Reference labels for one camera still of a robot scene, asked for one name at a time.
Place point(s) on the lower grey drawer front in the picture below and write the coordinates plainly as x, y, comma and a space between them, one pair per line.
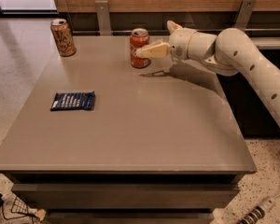
130, 218

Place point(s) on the grey drawer cabinet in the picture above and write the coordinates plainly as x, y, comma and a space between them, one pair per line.
167, 124

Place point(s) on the dark blue snack packet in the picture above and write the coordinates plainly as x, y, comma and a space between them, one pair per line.
73, 101

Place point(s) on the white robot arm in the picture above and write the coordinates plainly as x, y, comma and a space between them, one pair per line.
227, 54

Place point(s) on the black wire basket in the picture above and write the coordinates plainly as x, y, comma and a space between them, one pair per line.
20, 208

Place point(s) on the left metal wall bracket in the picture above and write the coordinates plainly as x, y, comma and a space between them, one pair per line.
103, 17

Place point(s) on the upper grey drawer front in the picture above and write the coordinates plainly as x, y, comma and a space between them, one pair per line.
125, 196

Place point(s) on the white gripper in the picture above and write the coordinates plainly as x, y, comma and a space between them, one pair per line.
178, 43

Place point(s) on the right metal wall bracket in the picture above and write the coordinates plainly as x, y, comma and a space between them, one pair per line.
244, 14

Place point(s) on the white power strip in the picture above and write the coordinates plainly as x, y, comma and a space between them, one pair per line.
260, 210

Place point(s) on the metal wall bracket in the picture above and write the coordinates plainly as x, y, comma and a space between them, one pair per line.
244, 14
103, 17

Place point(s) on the red coke can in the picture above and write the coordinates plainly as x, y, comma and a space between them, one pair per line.
138, 38

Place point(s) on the grey drawer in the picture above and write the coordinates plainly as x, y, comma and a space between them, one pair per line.
130, 218
125, 196

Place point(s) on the brown gold soda can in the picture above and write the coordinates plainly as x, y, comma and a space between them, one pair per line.
63, 37

